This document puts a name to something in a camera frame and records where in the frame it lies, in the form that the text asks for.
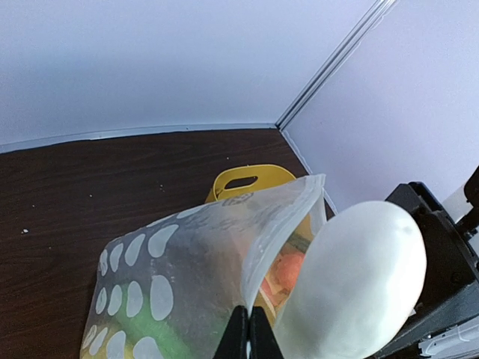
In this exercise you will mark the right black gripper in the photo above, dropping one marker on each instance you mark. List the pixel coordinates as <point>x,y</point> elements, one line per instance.
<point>450,293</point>

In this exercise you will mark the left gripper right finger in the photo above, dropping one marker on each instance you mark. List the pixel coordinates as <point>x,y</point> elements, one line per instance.
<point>262,340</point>

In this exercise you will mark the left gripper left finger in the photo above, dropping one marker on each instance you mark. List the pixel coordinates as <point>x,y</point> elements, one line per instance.
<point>233,344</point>

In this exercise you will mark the dotted clear zip bag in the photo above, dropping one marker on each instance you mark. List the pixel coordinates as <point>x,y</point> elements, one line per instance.
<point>192,268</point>

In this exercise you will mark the white toy radish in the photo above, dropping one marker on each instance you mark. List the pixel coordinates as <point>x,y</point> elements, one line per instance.
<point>360,280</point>

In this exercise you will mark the light green toy gourd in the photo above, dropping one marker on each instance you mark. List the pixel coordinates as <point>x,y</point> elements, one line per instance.
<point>143,325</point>

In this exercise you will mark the yellow plastic basket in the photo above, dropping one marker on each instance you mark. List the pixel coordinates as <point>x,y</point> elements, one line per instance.
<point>246,179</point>

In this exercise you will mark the orange toy carrot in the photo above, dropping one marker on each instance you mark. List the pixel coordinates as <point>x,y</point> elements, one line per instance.
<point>281,278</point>

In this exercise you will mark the right aluminium frame post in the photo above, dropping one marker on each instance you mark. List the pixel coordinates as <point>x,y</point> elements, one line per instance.
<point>371,19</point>

